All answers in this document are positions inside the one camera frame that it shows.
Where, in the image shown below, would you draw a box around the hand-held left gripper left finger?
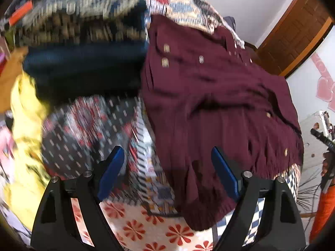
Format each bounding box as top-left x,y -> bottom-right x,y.
30,146 -> 125,251

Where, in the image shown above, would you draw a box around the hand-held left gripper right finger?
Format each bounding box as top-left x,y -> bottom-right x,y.
211,146 -> 307,251

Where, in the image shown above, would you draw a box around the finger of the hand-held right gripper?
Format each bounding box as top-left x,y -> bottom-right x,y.
310,128 -> 335,150

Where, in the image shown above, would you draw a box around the maroon button shirt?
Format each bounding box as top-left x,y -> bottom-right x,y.
140,14 -> 305,231

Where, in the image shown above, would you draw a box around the navy folded clothes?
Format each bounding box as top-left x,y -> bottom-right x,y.
23,0 -> 150,103

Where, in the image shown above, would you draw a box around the person's right hand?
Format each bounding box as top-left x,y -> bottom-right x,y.
322,152 -> 335,177

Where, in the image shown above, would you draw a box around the black red-dotted cloth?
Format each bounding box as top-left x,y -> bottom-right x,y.
41,95 -> 140,181

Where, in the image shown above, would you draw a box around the thin dark sticks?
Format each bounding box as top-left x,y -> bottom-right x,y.
295,175 -> 325,218

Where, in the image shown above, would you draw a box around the white red-flower bed sheet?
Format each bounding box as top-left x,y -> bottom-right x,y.
70,196 -> 218,251

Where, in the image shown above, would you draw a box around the yellow cloth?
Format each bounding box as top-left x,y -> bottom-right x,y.
10,74 -> 53,223

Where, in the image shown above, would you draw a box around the pink cloth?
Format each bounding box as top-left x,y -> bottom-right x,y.
0,125 -> 17,164

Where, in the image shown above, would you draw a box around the brown wooden door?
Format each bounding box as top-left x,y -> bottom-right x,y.
255,0 -> 335,78

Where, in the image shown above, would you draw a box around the grey backpack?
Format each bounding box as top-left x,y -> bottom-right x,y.
223,16 -> 236,31

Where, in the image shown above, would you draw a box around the dark patterned folded cloth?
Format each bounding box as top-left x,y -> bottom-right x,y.
15,0 -> 149,48

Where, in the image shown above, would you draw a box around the patchwork printed blanket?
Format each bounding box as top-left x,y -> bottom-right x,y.
102,0 -> 300,251

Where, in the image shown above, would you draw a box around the orange box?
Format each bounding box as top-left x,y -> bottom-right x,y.
7,1 -> 33,27

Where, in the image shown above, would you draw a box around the pink heart wall sticker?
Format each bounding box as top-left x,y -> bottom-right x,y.
311,52 -> 335,103

